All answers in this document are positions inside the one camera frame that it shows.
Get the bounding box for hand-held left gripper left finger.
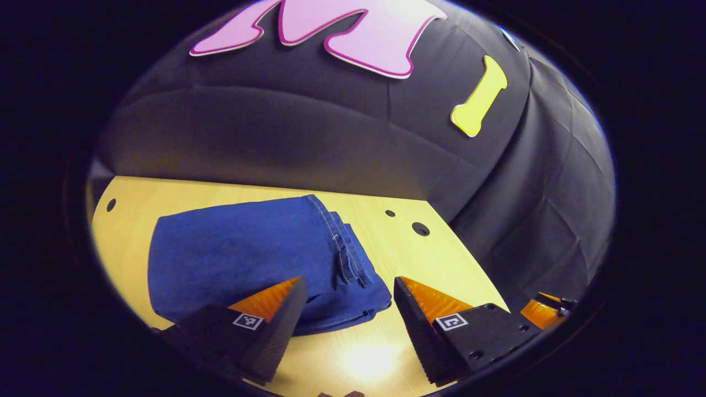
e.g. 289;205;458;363
152;276;308;387

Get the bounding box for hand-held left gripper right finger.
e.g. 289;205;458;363
393;276;544;388

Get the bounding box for blue denim jeans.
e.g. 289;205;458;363
147;194;393;337

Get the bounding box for black backdrop cloth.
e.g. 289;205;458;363
88;0;617;315

